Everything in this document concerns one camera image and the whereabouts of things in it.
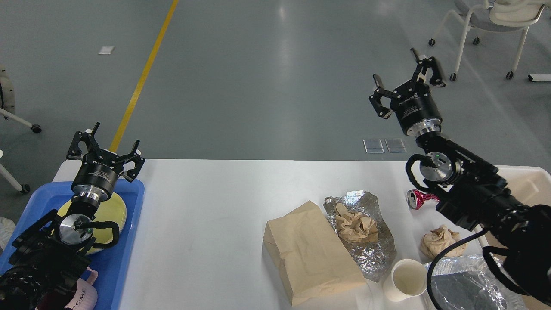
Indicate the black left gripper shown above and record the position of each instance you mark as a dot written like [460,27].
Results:
[99,169]

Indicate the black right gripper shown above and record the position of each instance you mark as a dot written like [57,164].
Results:
[416,107]

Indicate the yellow plastic plate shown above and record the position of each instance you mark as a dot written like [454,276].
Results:
[114,210]

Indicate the crushed red can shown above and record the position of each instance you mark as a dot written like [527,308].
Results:
[416,198]

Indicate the aluminium foil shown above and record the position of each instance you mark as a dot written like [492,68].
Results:
[372,258]

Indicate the brown paper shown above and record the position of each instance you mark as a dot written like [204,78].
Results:
[355,227]
[435,241]

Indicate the pink mug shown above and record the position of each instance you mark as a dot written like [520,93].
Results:
[82,296]

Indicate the white paper cup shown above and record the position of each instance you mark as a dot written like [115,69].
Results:
[408,279]

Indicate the brown paper bag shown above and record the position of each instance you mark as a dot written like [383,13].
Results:
[312,261]

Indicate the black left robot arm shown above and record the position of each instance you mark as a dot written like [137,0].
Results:
[51,254]

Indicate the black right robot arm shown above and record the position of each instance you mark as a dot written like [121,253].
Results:
[469,189]

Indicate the right floor outlet plate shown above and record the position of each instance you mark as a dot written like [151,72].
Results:
[395,145]

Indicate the floor outlet plate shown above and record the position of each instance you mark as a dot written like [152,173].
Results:
[373,146]
[395,145]

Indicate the left floor outlet plate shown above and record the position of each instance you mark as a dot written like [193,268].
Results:
[373,146]

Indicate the blue plastic tray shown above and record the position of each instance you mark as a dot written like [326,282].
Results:
[112,263]

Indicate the left background chair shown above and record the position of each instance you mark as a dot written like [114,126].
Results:
[7,110]

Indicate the white office chair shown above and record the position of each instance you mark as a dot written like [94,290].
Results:
[493,16]

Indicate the white bar on floor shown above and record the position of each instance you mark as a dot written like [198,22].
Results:
[539,77]

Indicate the beige plastic bin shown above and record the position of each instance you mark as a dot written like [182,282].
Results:
[531,186]

